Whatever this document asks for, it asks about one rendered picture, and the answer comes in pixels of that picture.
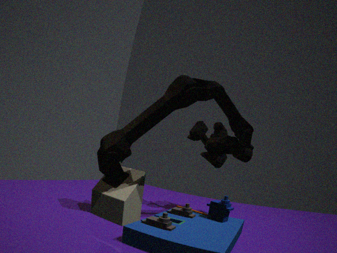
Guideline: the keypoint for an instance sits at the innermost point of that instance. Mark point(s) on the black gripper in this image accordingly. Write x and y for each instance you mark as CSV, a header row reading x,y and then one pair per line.
x,y
213,154

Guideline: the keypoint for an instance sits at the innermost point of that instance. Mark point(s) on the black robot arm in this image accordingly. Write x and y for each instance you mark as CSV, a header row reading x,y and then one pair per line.
x,y
181,93

